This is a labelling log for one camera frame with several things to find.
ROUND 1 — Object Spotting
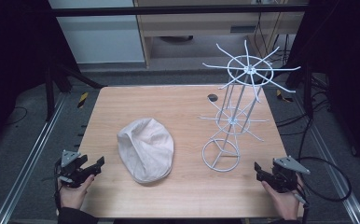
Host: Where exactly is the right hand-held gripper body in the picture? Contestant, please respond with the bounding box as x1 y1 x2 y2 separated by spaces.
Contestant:
270 156 312 194

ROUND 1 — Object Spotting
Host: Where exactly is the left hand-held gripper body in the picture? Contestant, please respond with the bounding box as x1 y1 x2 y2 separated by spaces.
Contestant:
54 149 92 189

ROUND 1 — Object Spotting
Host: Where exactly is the white cap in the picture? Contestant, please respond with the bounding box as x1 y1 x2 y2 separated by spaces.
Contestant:
117 118 175 184

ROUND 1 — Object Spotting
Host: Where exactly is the white wire hat rack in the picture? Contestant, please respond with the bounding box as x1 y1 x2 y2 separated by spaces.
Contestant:
197 39 302 173

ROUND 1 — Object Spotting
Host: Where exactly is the person's left hand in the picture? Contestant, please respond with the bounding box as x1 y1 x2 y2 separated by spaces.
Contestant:
57 174 95 210

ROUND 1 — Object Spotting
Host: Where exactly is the person's right hand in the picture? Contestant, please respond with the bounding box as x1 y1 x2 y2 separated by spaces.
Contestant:
260 174 305 221

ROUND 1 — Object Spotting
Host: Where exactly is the person's left sleeve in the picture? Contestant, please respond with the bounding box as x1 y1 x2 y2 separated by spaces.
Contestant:
56 206 100 224

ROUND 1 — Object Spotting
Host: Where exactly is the yellow black striped tape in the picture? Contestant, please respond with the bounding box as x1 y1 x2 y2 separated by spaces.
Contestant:
76 91 90 109
275 89 294 104

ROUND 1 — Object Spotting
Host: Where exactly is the wooden desk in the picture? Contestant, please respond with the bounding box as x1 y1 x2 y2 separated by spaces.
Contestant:
76 85 305 219

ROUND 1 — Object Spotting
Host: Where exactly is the black metal stand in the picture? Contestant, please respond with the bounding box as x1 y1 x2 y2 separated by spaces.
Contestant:
44 59 106 122
284 59 316 119

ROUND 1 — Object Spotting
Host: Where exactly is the white cabinet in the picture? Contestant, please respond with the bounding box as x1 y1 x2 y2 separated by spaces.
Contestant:
48 0 146 64

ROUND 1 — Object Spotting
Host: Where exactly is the black horizontal bar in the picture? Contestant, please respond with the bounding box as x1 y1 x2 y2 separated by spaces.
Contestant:
48 3 310 18

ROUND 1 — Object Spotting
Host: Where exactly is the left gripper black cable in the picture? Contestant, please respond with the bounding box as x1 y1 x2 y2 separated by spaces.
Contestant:
53 161 62 216

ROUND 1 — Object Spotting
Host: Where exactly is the aluminium rail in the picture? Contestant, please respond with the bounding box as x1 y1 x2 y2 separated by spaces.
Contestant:
293 90 360 224
0 92 69 224

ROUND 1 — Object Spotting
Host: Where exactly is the black cable loop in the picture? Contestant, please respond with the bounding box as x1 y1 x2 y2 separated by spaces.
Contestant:
296 156 353 203

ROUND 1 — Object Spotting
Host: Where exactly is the black floor cable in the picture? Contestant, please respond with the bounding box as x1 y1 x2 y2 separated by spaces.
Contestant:
5 105 29 126

